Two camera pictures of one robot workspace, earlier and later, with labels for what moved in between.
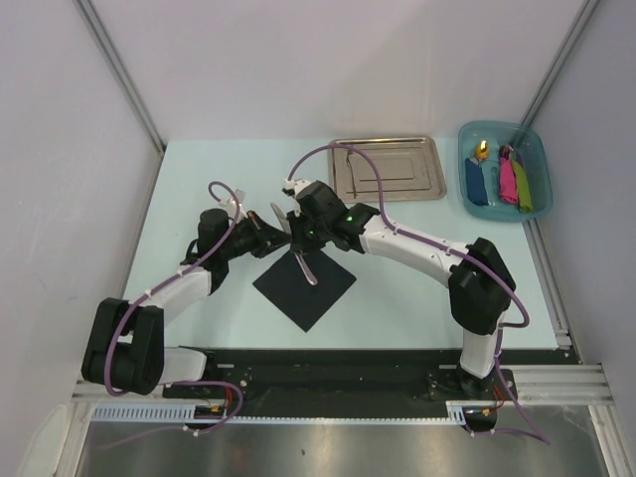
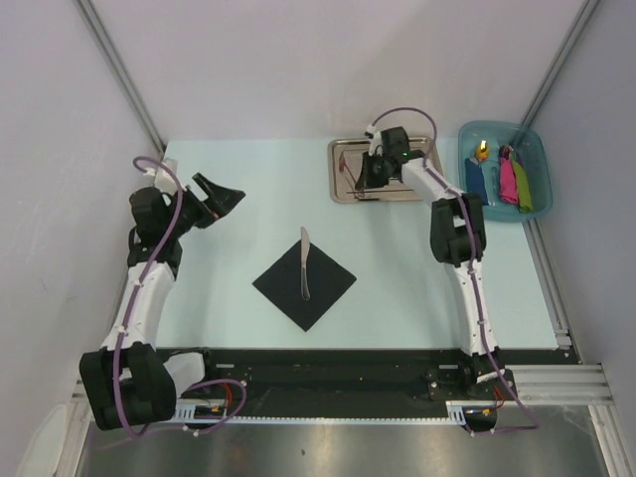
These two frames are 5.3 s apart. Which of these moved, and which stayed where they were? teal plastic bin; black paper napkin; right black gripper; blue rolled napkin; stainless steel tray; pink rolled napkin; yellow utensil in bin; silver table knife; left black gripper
Moved: silver table knife; right black gripper; left black gripper
Stayed: stainless steel tray; blue rolled napkin; yellow utensil in bin; black paper napkin; teal plastic bin; pink rolled napkin
